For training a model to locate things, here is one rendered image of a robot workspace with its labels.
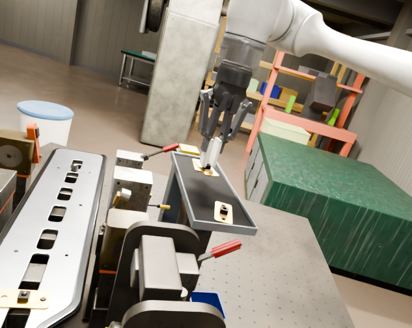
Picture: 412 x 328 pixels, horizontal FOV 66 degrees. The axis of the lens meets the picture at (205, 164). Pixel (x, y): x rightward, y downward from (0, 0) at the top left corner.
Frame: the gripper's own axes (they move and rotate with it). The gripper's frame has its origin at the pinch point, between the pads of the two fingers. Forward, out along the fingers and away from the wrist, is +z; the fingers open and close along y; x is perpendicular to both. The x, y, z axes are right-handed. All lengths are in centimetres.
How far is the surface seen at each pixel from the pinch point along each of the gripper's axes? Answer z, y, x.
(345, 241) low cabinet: 90, -188, -85
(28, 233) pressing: 24.7, 36.2, -1.4
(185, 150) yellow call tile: 8.6, -3.5, -23.3
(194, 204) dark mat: 8.7, 5.3, 10.0
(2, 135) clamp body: 19, 48, -42
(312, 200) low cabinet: 64, -153, -102
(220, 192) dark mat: 8.6, -3.7, 3.8
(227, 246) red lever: 10.2, 2.7, 22.3
